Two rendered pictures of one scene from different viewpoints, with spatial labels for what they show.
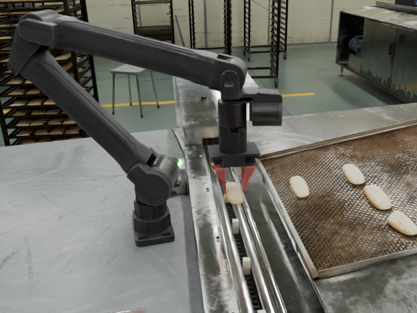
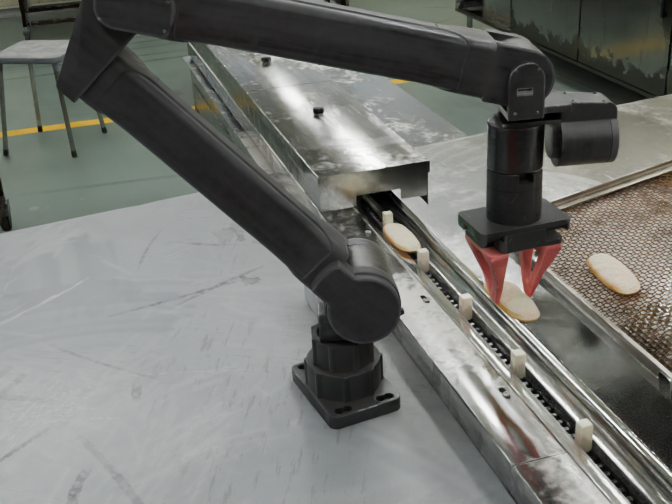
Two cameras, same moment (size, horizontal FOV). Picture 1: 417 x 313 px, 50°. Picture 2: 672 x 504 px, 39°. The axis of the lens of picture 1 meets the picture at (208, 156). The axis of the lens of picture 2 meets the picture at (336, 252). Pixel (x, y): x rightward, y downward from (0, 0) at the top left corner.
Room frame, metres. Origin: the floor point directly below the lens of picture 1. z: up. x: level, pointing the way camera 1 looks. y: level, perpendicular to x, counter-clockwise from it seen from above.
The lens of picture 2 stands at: (-0.01, 0.31, 1.43)
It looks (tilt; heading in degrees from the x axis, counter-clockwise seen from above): 26 degrees down; 349
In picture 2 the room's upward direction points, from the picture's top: 3 degrees counter-clockwise
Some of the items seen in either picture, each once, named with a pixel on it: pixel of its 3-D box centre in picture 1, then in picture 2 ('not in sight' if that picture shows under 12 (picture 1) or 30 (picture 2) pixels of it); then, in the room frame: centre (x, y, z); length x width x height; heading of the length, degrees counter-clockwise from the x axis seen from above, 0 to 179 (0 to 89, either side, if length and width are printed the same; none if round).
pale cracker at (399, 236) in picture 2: not in sight; (401, 236); (1.19, -0.02, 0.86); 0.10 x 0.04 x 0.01; 5
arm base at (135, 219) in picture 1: (151, 214); (343, 362); (0.88, 0.13, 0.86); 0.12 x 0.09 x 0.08; 12
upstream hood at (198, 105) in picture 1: (197, 86); (275, 85); (1.92, 0.04, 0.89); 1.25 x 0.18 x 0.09; 5
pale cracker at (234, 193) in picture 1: (233, 191); (511, 297); (0.85, -0.05, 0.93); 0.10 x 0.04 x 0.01; 5
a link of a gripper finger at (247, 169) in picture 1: (236, 172); (517, 258); (0.85, -0.06, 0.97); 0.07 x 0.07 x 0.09; 5
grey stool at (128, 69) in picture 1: (134, 89); (48, 97); (4.48, 0.74, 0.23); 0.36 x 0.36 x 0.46; 66
